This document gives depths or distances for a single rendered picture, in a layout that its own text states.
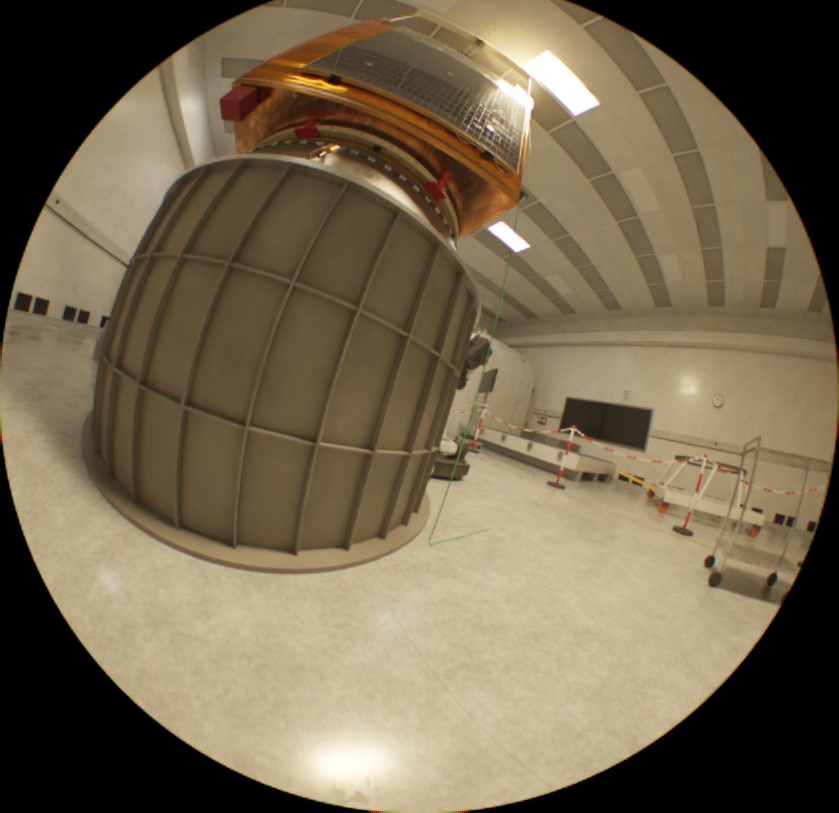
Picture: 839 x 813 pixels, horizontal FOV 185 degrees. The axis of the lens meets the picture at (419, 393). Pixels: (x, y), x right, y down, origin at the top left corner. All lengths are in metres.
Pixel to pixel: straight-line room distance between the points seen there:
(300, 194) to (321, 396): 0.60
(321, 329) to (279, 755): 0.93
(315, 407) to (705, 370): 8.60
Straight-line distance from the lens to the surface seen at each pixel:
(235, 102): 1.57
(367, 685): 0.66
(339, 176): 0.86
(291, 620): 0.73
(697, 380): 8.51
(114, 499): 1.03
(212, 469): 0.78
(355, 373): 0.74
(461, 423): 7.30
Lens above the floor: 0.58
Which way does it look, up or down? 3 degrees up
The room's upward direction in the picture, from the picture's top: 17 degrees clockwise
